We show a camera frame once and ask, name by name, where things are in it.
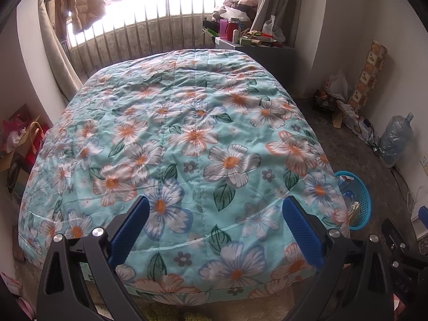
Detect metal window railing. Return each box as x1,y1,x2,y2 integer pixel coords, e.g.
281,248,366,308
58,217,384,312
65,0,248,77

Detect grey curtain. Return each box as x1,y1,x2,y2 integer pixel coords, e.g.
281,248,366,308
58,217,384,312
249,0,301,45

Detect large clear water jug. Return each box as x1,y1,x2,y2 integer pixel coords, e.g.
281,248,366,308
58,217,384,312
379,112,415,168

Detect dark snack packet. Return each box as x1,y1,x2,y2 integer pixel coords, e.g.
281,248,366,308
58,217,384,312
312,89,338,111

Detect beige puffer jacket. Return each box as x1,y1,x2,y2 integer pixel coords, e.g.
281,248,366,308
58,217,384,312
53,0,107,36

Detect blue plastic wastebasket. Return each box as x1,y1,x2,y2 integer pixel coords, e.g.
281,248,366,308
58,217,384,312
334,170,372,231

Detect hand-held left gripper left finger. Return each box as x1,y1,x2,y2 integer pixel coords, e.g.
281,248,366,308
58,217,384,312
37,196,151,321

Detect paper shopping bags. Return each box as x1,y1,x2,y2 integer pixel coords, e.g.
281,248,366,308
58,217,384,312
0,104,51,194

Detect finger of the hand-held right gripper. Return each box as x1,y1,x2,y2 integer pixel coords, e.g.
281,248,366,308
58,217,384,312
382,219,414,253

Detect translucent plastic bag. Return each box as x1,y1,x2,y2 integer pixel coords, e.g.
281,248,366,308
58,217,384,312
326,70,350,101

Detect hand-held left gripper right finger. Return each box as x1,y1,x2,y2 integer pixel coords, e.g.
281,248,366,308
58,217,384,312
282,196,400,321

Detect dark grey cabinet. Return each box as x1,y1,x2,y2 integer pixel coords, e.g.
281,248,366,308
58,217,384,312
214,37,298,84

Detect white cable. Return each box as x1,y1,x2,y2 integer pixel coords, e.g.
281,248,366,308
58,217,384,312
391,165,422,215

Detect red bottle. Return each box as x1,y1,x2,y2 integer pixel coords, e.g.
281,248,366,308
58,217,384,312
227,17,240,42

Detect pile of clothes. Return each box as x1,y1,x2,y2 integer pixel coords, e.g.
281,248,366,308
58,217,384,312
212,0,263,24

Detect white plastic bag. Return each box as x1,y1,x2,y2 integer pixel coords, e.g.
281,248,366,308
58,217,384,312
262,15,286,42

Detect floral turquoise blanket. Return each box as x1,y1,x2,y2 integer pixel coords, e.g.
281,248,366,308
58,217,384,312
18,48,351,306

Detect beige curtain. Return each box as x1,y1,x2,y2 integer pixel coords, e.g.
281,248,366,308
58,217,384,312
37,0,84,104

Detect flat patterned box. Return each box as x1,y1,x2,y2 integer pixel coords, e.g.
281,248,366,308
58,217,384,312
336,102,378,141

